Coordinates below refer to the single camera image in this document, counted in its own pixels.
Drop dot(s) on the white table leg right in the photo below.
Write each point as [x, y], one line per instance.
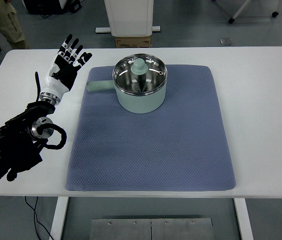
[243, 219]

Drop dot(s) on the white table leg left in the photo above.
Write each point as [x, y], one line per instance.
[59, 218]

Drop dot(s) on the glass lid with green knob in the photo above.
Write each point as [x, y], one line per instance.
[140, 74]

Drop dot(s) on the rolling chair base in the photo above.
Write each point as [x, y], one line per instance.
[256, 9]

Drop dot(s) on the green pot with handle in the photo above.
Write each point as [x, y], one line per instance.
[134, 104]

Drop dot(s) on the white table leg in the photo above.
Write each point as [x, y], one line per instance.
[59, 218]
[243, 219]

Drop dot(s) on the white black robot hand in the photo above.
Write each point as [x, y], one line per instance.
[62, 73]

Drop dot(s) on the person in khaki trousers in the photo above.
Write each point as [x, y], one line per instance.
[10, 28]

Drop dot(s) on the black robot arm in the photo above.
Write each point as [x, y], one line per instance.
[20, 146]

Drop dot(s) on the grey floor socket plate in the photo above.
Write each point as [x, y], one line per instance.
[226, 41]

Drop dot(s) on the blue quilted mat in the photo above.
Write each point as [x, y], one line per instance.
[180, 146]

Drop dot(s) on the cardboard box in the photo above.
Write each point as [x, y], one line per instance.
[133, 41]

